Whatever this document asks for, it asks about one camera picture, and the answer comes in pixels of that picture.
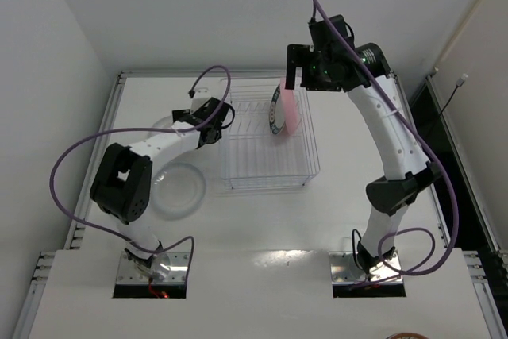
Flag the pink plate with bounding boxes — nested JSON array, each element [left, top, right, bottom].
[[279, 78, 300, 136]]

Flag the green rimmed white plate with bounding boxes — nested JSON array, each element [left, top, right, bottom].
[[268, 86, 286, 135]]

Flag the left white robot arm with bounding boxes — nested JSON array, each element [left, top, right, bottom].
[[90, 44, 313, 275]]

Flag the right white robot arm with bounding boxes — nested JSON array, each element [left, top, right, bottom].
[[296, 15, 440, 272]]

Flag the brown bowl at edge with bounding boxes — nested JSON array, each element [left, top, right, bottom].
[[386, 332, 429, 339]]

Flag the clear wire dish rack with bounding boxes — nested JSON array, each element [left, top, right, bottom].
[[220, 78, 320, 191]]

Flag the black usb cable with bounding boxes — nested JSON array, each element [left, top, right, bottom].
[[438, 73, 469, 117]]

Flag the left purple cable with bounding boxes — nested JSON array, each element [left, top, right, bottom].
[[49, 64, 233, 281]]

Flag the purple cable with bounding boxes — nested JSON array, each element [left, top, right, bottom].
[[309, 0, 460, 291], [49, 64, 233, 281]]

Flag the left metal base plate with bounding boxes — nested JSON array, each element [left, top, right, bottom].
[[116, 252, 190, 286]]

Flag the metal base plate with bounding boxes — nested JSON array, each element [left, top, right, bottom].
[[116, 252, 190, 286], [328, 252, 403, 286]]

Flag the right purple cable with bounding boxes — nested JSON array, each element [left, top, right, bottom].
[[309, 0, 460, 291]]

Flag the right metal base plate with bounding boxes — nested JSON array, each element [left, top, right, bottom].
[[328, 252, 403, 286]]

